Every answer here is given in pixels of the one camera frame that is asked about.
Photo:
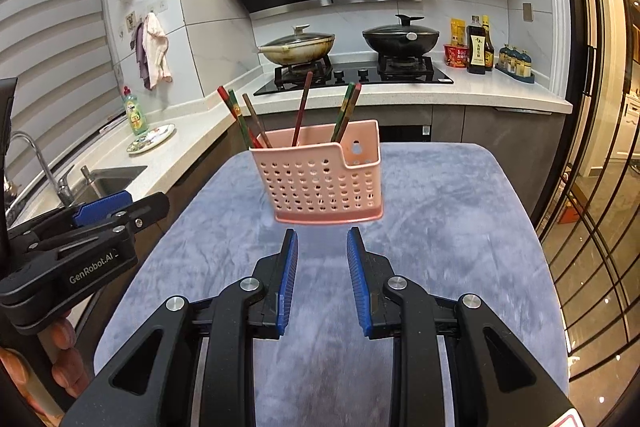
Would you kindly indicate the brown chopstick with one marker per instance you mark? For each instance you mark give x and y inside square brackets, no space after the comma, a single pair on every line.
[255,119]

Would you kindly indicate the black gas stove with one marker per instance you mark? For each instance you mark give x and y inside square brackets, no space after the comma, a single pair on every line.
[350,79]

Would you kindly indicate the red instant noodle cup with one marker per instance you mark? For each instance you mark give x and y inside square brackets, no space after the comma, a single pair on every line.
[455,56]

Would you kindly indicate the black built-in appliance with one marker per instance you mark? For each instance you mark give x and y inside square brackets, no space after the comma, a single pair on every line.
[405,133]

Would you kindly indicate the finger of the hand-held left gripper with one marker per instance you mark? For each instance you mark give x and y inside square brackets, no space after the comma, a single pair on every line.
[100,209]
[145,209]

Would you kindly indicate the blue lidded spice jar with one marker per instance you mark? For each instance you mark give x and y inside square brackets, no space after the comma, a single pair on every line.
[503,58]
[513,62]
[525,66]

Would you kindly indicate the white wall socket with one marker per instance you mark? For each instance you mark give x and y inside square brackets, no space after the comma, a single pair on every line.
[157,5]

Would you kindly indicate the black wok lid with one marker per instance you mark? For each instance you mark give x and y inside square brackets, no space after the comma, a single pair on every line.
[400,29]

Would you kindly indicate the green dish soap bottle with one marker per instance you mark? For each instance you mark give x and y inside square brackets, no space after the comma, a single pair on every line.
[136,117]

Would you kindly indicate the patterned wall socket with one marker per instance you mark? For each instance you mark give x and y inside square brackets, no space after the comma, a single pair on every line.
[131,20]

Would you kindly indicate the red patterned chopstick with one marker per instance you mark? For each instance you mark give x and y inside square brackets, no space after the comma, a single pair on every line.
[351,109]

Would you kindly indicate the dark soy sauce bottle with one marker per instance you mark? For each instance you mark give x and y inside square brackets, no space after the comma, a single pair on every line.
[476,52]

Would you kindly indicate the yellow packet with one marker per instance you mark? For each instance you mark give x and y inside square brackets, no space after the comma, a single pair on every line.
[456,32]

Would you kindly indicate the dark red chopstick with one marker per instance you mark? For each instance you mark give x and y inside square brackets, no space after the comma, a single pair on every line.
[302,107]

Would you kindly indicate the beige wok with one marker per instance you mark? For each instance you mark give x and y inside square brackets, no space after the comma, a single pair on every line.
[300,54]

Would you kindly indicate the grey base cabinets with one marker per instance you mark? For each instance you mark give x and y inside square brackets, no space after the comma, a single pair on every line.
[500,129]

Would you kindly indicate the black wok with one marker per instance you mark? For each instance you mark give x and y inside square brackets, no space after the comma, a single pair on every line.
[400,46]

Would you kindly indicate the person's left hand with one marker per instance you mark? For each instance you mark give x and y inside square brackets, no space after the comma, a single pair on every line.
[67,357]

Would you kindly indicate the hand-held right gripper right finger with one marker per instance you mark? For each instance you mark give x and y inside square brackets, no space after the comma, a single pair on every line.
[357,277]

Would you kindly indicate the pink white dish cloth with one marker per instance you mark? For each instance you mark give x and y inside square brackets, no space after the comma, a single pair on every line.
[157,49]

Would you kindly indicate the chrome faucet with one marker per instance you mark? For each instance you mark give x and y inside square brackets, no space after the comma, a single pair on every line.
[45,167]

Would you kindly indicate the green patterned chopstick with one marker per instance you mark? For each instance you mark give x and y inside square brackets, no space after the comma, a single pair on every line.
[345,107]
[240,112]

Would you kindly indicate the yellow capped sauce bottle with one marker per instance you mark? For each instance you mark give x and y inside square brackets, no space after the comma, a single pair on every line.
[490,49]

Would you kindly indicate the grey wall switch plate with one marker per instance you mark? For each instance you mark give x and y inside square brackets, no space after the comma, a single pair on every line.
[527,12]

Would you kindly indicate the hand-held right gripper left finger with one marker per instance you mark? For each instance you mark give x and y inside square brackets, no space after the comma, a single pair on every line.
[287,277]

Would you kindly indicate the grey plush blanket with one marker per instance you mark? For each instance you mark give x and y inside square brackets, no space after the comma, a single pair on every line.
[440,217]

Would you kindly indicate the white window blinds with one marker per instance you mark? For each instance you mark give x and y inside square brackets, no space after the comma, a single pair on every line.
[55,47]

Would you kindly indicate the glass wok lid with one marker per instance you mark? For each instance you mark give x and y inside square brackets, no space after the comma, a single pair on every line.
[300,39]

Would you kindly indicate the orange box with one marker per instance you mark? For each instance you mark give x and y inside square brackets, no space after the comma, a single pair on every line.
[567,213]

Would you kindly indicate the dark spice jar tray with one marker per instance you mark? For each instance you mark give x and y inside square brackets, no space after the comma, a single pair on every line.
[520,78]

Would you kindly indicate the patterned plate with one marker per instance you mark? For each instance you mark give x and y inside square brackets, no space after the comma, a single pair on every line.
[150,139]

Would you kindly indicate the pink perforated plastic holder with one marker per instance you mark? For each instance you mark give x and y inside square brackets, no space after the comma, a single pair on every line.
[310,187]

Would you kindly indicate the purple cloth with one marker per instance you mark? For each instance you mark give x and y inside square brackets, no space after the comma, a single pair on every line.
[142,62]

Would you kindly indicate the black framed glass door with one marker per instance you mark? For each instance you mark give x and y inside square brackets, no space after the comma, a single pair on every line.
[600,157]

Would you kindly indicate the steel sink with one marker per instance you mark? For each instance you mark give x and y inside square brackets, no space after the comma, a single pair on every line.
[112,179]

